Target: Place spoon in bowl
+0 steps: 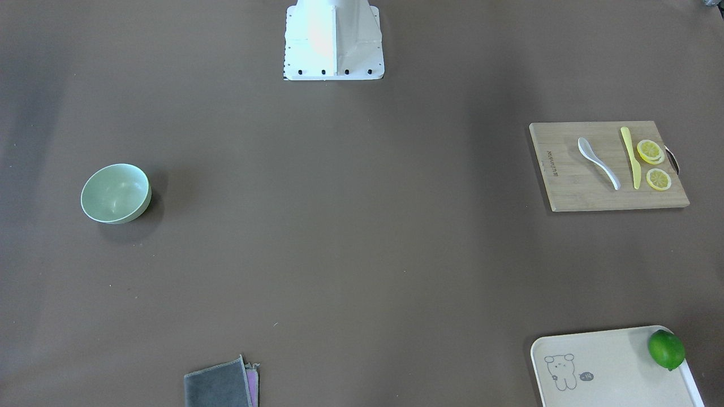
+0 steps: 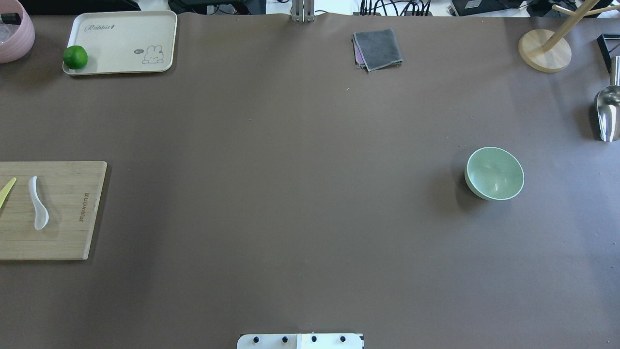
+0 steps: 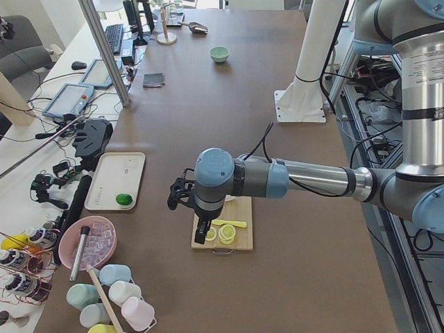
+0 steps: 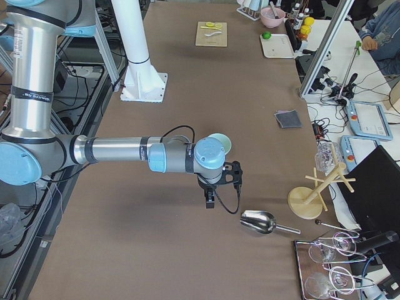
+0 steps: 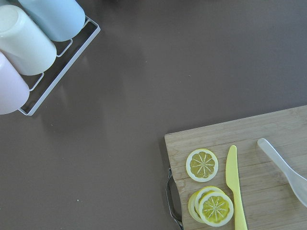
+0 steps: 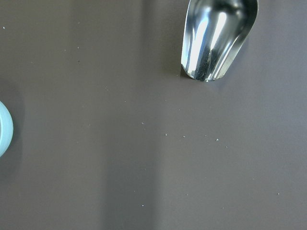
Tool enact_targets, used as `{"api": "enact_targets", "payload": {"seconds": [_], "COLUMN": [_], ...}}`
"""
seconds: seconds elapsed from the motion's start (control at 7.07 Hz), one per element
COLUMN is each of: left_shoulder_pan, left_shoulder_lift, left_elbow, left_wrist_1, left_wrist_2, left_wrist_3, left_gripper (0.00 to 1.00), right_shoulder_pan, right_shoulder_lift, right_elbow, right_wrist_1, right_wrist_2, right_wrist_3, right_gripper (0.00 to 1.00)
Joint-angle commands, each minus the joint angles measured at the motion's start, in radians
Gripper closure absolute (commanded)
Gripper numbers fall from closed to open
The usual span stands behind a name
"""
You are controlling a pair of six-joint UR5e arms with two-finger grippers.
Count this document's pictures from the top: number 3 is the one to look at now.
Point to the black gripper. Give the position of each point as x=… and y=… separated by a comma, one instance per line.
x=204, y=215

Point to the green ceramic bowl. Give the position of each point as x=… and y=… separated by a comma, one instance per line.
x=219, y=54

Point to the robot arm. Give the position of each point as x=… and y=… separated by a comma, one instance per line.
x=412, y=191

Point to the pink bowl with ice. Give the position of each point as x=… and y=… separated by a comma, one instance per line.
x=101, y=242

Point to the single lemon slice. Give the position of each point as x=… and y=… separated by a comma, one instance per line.
x=212, y=234

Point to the yellow plastic knife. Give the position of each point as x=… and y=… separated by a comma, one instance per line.
x=238, y=224

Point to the stacked lemon slices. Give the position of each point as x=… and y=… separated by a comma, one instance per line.
x=227, y=234

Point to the bamboo cutting board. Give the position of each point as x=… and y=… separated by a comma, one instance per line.
x=239, y=209

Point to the green lime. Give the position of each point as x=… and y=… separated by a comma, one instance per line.
x=124, y=199

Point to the cream rabbit tray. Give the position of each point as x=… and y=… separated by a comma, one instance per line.
x=116, y=173

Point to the white cup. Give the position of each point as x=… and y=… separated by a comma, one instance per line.
x=120, y=291

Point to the pink cup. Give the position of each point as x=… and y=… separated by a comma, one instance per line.
x=138, y=313

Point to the metal cylinder muddler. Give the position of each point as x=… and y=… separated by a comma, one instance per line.
x=84, y=231

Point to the black long bar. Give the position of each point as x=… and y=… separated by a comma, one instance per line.
x=70, y=216

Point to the black gripper part on desk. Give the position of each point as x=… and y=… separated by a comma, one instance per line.
x=90, y=142

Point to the pale blue cup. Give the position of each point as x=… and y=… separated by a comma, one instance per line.
x=94, y=314

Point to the green cup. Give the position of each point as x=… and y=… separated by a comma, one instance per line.
x=81, y=295

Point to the yellow cup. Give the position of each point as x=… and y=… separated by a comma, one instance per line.
x=102, y=328

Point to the grey folded cloth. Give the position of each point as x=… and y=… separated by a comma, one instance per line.
x=153, y=80

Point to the near teach pendant tablet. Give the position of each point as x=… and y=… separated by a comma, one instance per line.
x=71, y=99

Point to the teach pendant tablet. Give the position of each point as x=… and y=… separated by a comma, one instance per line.
x=71, y=99
x=97, y=75

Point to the far teach pendant tablet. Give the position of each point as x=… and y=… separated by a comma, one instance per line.
x=97, y=75

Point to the yellow lemon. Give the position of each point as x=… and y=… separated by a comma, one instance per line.
x=18, y=242

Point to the wooden round stand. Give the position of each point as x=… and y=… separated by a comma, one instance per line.
x=165, y=38

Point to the black power box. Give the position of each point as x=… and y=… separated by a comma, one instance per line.
x=127, y=52

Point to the metal scoop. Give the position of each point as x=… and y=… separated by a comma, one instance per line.
x=195, y=27

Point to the black computer mouse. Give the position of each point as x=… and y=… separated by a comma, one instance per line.
x=78, y=65

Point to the black keyboard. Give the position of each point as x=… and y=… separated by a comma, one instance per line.
x=114, y=34

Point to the grey office chair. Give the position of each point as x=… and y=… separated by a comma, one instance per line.
x=22, y=50

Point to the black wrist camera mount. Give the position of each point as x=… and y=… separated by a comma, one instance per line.
x=182, y=191

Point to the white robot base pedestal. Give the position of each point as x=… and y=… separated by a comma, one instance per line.
x=301, y=101

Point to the copper wire bottle rack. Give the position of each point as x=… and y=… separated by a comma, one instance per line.
x=26, y=274

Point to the aluminium frame post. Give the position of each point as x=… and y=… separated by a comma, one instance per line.
x=96, y=28

